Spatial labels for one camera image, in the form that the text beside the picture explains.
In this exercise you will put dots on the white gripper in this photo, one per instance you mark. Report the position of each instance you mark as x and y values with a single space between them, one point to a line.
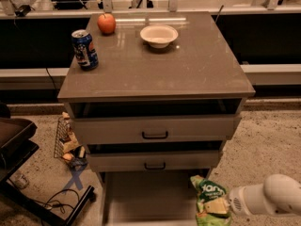
237 201

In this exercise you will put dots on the grey drawer cabinet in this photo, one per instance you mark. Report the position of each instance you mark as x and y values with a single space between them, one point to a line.
196 75

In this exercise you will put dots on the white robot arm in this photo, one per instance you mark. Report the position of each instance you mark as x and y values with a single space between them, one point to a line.
278 196

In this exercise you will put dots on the white bowl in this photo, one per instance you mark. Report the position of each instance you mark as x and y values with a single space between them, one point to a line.
158 36

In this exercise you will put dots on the wire basket with snacks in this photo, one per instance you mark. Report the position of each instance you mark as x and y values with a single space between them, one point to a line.
67 146

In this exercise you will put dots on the open bottom drawer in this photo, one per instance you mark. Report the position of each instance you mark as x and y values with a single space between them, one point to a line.
149 197

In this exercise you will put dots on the top drawer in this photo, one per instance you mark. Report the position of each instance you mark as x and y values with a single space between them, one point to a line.
155 129

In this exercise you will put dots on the red apple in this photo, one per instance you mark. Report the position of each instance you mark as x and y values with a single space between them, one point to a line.
106 23

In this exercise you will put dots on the middle drawer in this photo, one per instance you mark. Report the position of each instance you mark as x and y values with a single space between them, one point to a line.
177 160

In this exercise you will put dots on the black cart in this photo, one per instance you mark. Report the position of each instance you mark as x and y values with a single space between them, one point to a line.
15 149

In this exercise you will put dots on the blue pepsi can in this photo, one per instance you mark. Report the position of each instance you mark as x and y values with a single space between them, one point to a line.
84 50

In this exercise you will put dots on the green rice chip bag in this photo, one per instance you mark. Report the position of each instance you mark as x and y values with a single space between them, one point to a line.
207 191

